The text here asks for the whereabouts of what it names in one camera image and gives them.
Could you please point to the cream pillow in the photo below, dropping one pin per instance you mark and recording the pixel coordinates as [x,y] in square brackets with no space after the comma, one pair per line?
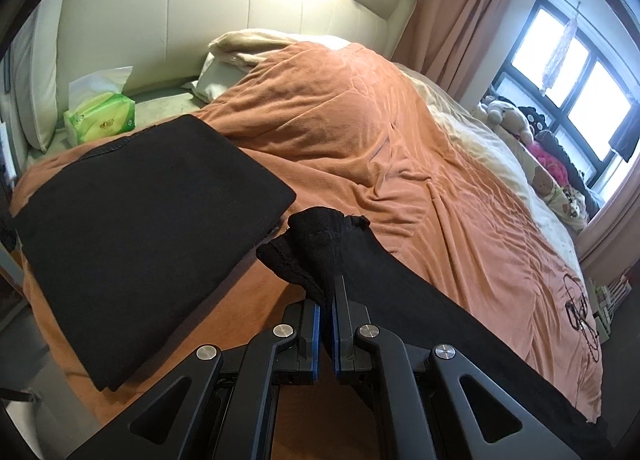
[234,54]

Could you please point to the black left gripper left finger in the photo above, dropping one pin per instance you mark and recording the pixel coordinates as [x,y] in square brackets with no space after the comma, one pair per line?
[216,404]

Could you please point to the pile of plush toys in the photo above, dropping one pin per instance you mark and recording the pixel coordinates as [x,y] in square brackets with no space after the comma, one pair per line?
[547,166]

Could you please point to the pink curtain left of window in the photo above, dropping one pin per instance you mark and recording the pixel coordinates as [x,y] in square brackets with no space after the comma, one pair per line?
[445,40]

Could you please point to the green tissue pack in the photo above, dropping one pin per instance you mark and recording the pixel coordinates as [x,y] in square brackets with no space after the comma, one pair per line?
[98,107]

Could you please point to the cream padded headboard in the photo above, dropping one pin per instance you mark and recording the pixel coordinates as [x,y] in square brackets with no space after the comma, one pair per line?
[162,42]

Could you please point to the orange bed duvet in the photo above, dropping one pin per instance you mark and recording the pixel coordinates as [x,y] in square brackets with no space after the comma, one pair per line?
[350,131]

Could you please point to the black framed window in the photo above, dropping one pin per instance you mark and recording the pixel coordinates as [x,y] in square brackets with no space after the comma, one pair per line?
[586,104]

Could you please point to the folded black garment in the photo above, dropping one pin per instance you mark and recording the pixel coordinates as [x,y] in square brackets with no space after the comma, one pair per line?
[129,239]

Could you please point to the black pants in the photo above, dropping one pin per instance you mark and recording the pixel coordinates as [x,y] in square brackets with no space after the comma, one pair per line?
[322,244]

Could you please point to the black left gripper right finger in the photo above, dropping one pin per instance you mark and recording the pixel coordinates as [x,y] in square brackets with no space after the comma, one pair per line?
[431,403]

